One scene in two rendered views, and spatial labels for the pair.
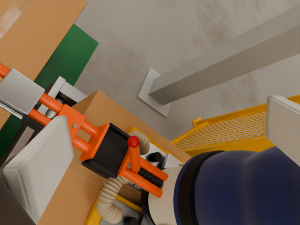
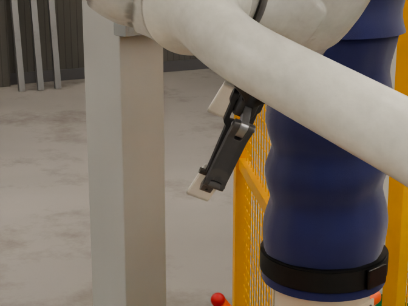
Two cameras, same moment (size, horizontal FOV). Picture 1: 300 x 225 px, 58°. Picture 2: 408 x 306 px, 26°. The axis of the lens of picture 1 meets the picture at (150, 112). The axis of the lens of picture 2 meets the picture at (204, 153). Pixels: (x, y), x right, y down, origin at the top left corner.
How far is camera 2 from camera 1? 102 cm
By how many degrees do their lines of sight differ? 36
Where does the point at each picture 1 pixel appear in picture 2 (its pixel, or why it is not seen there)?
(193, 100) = not seen: outside the picture
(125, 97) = not seen: outside the picture
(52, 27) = not seen: outside the picture
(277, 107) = (213, 107)
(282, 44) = (139, 182)
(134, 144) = (220, 296)
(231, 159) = (269, 217)
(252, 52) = (133, 232)
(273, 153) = (268, 169)
